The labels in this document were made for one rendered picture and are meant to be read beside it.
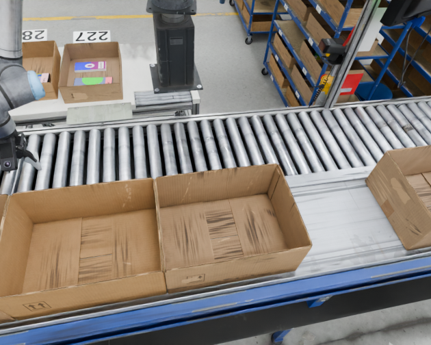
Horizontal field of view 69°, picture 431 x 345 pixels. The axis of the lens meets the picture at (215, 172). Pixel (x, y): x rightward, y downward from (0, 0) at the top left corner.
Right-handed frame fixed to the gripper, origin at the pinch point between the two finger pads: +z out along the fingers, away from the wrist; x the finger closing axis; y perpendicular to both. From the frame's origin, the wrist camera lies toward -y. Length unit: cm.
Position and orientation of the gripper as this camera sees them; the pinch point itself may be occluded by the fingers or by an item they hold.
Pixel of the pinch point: (24, 172)
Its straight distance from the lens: 142.1
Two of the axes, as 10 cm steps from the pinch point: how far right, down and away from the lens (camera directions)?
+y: -2.0, -7.7, 6.0
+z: -0.7, 6.2, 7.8
